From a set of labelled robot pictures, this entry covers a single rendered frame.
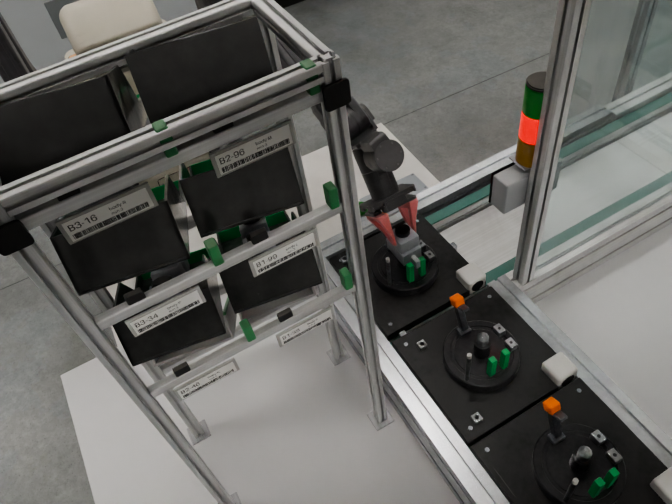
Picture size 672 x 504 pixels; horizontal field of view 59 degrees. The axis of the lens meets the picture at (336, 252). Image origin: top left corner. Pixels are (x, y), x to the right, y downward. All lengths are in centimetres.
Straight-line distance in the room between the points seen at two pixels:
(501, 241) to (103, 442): 95
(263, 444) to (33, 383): 159
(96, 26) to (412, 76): 231
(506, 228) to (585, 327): 28
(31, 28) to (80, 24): 251
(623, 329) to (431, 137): 193
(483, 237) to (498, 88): 209
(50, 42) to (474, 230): 314
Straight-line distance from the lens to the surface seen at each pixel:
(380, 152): 106
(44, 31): 405
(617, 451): 110
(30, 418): 261
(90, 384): 144
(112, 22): 153
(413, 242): 118
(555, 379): 114
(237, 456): 124
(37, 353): 277
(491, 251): 138
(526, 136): 103
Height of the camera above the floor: 197
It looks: 49 degrees down
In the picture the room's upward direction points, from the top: 11 degrees counter-clockwise
